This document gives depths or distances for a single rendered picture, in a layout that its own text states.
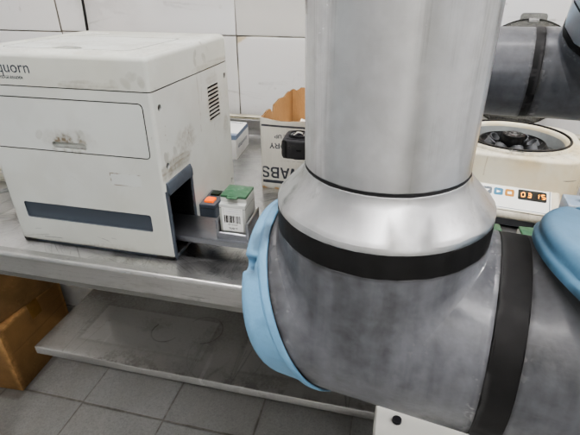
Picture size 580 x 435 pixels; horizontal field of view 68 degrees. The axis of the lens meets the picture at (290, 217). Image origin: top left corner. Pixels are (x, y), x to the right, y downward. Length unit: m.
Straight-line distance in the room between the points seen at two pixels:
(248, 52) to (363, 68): 1.03
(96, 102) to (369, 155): 0.49
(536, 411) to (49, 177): 0.67
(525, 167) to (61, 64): 0.74
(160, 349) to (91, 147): 0.88
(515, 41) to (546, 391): 0.28
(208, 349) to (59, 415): 0.58
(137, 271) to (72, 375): 1.19
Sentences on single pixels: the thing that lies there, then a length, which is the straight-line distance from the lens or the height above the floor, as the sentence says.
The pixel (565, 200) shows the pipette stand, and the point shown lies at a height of 0.97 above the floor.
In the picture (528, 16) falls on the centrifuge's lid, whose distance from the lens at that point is 1.08.
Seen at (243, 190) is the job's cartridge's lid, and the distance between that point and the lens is 0.64.
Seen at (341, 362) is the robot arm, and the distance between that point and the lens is 0.24.
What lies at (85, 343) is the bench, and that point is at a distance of 1.53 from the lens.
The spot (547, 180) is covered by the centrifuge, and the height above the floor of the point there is 0.95.
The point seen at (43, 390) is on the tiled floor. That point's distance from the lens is 1.84.
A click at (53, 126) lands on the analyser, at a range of 0.70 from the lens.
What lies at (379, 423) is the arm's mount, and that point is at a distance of 0.43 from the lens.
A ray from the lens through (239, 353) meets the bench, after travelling 1.37.
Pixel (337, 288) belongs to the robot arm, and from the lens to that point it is 0.21.
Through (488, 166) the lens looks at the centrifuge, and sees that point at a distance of 0.85.
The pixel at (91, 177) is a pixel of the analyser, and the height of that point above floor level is 1.00.
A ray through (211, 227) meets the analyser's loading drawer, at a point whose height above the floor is 0.92.
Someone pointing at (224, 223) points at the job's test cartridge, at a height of 0.94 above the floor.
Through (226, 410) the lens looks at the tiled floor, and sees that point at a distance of 1.59.
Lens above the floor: 1.25
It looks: 28 degrees down
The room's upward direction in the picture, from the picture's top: straight up
